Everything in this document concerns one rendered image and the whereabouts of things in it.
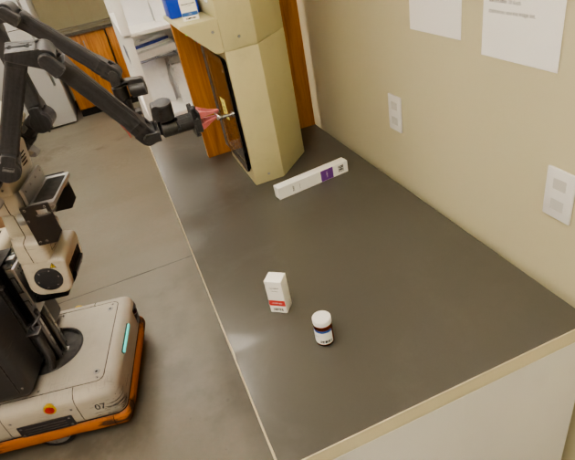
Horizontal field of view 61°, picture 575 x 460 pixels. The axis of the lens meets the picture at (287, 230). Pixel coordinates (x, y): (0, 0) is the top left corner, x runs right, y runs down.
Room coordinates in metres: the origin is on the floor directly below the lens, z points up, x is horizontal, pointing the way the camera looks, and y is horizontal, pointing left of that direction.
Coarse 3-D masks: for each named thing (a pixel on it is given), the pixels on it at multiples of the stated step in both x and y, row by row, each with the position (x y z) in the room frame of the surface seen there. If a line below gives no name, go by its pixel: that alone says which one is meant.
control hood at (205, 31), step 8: (200, 16) 1.66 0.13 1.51; (208, 16) 1.63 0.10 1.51; (176, 24) 1.62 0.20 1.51; (184, 24) 1.59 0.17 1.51; (192, 24) 1.56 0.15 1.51; (200, 24) 1.56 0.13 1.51; (208, 24) 1.57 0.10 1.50; (216, 24) 1.57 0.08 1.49; (184, 32) 1.55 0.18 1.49; (192, 32) 1.55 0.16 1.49; (200, 32) 1.56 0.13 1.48; (208, 32) 1.56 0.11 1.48; (216, 32) 1.57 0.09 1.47; (200, 40) 1.56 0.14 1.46; (208, 40) 1.56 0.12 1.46; (216, 40) 1.57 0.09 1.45; (208, 48) 1.56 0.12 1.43; (216, 48) 1.57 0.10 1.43
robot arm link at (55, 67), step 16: (48, 64) 1.43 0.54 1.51; (64, 64) 1.46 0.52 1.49; (64, 80) 1.47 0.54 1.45; (80, 80) 1.49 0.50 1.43; (96, 96) 1.51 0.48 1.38; (112, 96) 1.54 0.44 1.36; (112, 112) 1.53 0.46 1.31; (128, 112) 1.54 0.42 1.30; (128, 128) 1.55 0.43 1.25; (144, 128) 1.56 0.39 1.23; (144, 144) 1.57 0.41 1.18
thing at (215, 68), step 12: (204, 48) 1.82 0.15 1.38; (216, 60) 1.65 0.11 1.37; (216, 72) 1.71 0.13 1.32; (216, 84) 1.76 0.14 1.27; (228, 84) 1.58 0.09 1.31; (216, 96) 1.83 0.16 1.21; (228, 96) 1.60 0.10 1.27; (228, 108) 1.65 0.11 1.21; (228, 120) 1.71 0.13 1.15; (228, 132) 1.77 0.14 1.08; (240, 132) 1.58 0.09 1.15; (228, 144) 1.84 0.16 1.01; (240, 144) 1.60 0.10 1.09; (240, 156) 1.66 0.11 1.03
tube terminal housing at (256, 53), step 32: (224, 0) 1.58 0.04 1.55; (256, 0) 1.64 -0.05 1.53; (224, 32) 1.58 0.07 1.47; (256, 32) 1.61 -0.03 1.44; (256, 64) 1.60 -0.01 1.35; (288, 64) 1.77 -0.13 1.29; (256, 96) 1.59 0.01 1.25; (288, 96) 1.73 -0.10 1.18; (256, 128) 1.58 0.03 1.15; (288, 128) 1.69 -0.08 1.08; (256, 160) 1.58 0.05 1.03; (288, 160) 1.65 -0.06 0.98
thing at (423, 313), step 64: (192, 192) 1.63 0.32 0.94; (256, 192) 1.52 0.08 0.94; (320, 192) 1.43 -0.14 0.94; (384, 192) 1.34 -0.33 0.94; (256, 256) 1.14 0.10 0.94; (320, 256) 1.08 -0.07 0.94; (384, 256) 1.02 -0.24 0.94; (448, 256) 0.96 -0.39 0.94; (256, 320) 0.88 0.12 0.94; (384, 320) 0.79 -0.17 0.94; (448, 320) 0.75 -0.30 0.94; (512, 320) 0.71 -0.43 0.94; (256, 384) 0.69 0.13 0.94; (320, 384) 0.65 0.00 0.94; (384, 384) 0.62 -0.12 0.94; (448, 384) 0.59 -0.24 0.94; (320, 448) 0.52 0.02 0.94
